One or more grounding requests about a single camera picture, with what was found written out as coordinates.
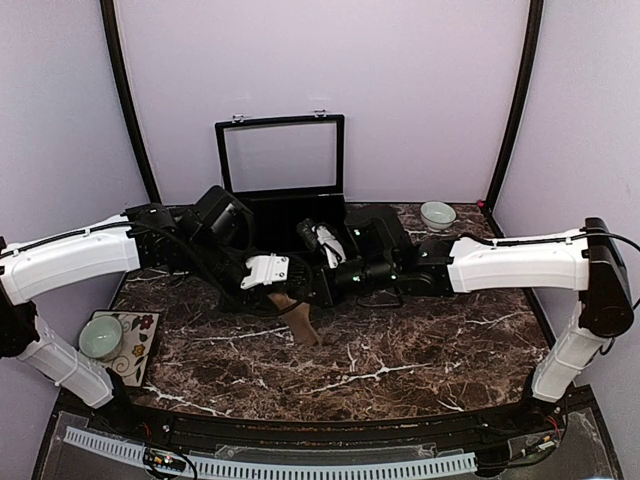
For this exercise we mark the floral patterned mat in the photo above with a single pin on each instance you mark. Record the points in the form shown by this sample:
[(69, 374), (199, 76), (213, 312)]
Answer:
[(138, 339)]

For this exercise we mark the black frame post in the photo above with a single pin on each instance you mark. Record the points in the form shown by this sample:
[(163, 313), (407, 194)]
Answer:
[(126, 98), (516, 111)]

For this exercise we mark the tan brown sock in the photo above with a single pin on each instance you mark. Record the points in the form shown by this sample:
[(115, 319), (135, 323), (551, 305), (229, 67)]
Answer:
[(298, 320)]

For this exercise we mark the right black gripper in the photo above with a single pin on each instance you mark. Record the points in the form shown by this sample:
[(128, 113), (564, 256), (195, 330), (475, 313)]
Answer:
[(325, 294)]

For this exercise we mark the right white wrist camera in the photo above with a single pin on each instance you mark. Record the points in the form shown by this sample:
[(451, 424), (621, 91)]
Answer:
[(321, 238)]

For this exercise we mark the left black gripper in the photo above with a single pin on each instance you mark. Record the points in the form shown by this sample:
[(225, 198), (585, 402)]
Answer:
[(255, 300)]

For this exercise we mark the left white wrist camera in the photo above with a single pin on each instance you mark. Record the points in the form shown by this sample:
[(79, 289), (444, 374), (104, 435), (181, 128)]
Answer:
[(265, 270)]

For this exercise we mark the right black frame post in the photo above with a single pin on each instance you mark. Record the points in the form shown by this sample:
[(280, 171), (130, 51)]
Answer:
[(516, 111)]

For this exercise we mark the pale green bowl at back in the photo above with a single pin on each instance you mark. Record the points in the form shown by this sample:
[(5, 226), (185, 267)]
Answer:
[(437, 216)]

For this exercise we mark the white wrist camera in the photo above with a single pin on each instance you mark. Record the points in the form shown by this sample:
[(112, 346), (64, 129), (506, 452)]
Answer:
[(321, 238), (265, 270)]

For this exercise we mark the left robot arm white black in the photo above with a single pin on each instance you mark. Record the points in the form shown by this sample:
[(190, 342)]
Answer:
[(212, 239)]

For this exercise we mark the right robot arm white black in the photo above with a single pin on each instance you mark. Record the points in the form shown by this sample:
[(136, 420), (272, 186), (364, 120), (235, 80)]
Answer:
[(584, 260)]

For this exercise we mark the left black frame post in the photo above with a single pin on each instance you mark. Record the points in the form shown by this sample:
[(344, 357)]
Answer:
[(126, 98)]

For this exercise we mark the pale green bowl on mat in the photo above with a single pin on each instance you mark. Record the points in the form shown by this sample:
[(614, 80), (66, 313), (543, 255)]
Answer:
[(101, 338)]

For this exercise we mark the green circuit board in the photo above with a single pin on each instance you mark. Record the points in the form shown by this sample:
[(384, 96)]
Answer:
[(163, 461)]

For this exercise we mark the black front rail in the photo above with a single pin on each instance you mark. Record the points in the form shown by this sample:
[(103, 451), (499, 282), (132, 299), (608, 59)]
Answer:
[(484, 429)]

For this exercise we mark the black display case glass lid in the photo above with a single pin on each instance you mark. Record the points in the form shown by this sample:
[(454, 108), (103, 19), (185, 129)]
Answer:
[(285, 170)]

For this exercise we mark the white slotted cable duct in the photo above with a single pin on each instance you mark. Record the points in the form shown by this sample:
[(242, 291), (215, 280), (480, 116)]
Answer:
[(238, 463)]

